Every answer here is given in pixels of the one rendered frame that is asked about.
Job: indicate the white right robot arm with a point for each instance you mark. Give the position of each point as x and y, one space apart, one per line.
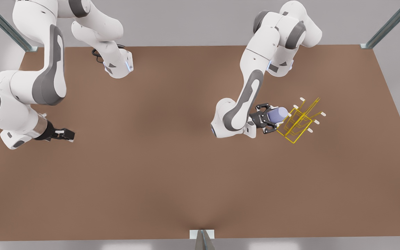
19 86

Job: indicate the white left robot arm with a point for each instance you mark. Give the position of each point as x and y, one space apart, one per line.
252 83

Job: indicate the silver frame post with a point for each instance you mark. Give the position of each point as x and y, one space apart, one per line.
202 240
3 24
387 26

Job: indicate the lavender cup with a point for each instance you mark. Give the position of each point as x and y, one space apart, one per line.
277 114

